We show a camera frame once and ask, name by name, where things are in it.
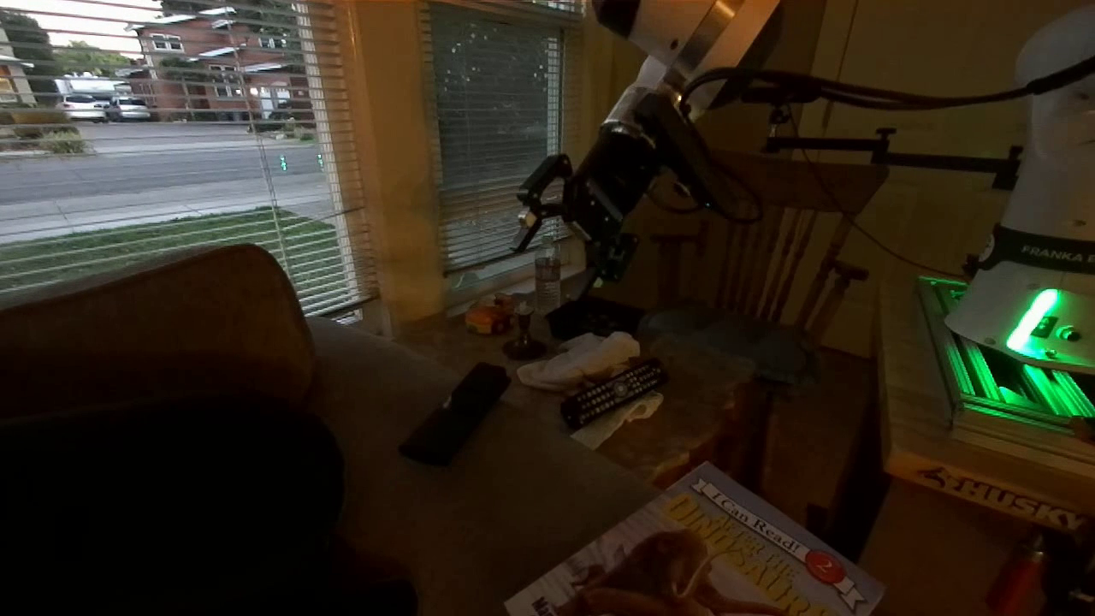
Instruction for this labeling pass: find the black camera mount rod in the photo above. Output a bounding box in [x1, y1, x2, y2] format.
[762, 123, 1022, 190]

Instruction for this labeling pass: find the wide window blind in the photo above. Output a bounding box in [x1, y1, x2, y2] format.
[0, 0, 372, 321]

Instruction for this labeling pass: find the red bottle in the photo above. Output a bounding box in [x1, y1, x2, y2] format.
[986, 529, 1054, 616]

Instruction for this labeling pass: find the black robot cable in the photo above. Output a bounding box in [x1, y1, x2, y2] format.
[681, 54, 1095, 115]

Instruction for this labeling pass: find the magazine with yellow title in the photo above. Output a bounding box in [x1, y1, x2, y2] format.
[504, 458, 887, 616]

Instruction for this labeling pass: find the TV remote control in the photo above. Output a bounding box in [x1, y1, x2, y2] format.
[396, 360, 514, 468]

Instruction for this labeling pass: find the wooden spindle chair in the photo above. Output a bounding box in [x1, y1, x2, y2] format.
[638, 146, 892, 398]

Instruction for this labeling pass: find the white van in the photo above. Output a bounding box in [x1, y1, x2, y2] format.
[52, 71, 154, 123]

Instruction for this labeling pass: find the brown fabric couch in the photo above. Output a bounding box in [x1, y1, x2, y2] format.
[0, 239, 662, 616]

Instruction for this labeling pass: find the dark couch cushion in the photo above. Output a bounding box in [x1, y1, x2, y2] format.
[0, 398, 420, 616]

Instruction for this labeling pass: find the small red orange item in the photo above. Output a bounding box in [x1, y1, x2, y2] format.
[461, 296, 514, 340]

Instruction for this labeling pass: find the black remote with buttons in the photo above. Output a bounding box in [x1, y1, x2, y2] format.
[558, 353, 674, 435]

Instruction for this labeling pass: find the Husky workbench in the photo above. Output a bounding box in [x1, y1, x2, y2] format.
[883, 285, 1095, 532]

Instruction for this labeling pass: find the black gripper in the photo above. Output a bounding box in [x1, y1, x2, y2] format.
[509, 115, 668, 288]

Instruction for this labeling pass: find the stone top side table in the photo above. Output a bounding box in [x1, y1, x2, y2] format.
[396, 294, 779, 494]

